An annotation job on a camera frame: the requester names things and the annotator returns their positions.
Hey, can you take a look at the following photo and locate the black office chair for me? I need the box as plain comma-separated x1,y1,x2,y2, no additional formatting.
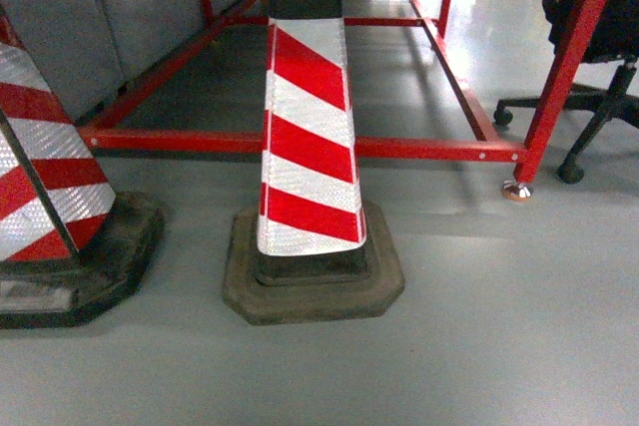
492,0,639,185

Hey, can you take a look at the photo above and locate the red metal table frame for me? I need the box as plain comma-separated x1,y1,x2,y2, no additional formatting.
81,0,606,202

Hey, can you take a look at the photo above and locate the red white traffic cone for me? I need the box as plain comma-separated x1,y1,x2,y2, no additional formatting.
222,0,404,325

